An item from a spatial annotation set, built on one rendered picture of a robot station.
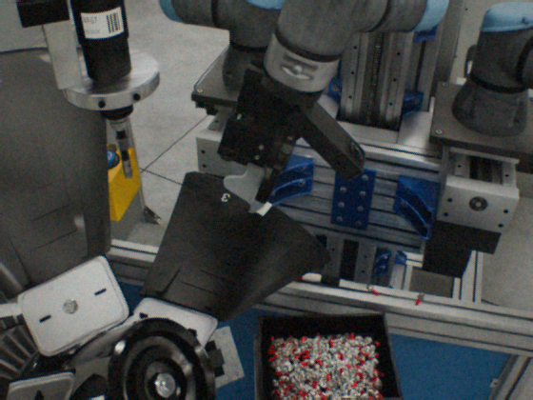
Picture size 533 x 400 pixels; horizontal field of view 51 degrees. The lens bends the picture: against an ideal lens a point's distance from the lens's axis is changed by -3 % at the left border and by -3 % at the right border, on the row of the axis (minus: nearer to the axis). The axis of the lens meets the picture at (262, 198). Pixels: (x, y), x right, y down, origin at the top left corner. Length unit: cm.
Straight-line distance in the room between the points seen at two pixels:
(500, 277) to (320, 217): 116
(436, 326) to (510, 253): 144
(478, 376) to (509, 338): 16
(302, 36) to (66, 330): 35
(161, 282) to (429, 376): 73
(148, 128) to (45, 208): 249
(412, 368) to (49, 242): 85
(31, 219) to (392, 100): 90
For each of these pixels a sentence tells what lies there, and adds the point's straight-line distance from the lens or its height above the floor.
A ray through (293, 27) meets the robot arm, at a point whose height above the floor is 142.
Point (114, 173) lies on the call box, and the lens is 97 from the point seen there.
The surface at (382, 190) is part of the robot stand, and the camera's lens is 128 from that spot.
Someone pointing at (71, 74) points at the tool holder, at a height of 147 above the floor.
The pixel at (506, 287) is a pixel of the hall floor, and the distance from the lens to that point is 236.
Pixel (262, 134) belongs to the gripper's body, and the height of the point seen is 129.
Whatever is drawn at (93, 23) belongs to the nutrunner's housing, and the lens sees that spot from 39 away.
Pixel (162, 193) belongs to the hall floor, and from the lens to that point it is 259.
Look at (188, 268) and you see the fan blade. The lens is 67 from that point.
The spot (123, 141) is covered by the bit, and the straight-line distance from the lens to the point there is 45.
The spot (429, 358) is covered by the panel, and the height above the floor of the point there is 70.
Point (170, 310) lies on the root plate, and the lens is 63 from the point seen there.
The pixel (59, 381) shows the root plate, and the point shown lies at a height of 126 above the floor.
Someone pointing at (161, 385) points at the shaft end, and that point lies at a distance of 51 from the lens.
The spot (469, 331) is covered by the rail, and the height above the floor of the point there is 82.
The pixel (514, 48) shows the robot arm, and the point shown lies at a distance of 110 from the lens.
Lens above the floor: 166
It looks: 41 degrees down
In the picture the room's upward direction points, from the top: straight up
